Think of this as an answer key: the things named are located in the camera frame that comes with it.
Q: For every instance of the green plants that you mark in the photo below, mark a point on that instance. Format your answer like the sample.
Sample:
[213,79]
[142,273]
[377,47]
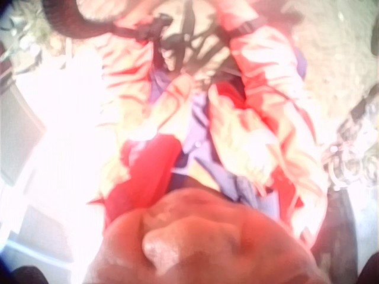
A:
[28,32]

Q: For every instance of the person's legs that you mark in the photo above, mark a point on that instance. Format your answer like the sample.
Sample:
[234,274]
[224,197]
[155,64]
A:
[192,41]

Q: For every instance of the shiny metal machine parts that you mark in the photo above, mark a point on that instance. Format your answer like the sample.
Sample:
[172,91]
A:
[352,148]

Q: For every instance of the black wrist band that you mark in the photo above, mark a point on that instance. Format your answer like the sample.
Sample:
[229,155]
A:
[245,28]

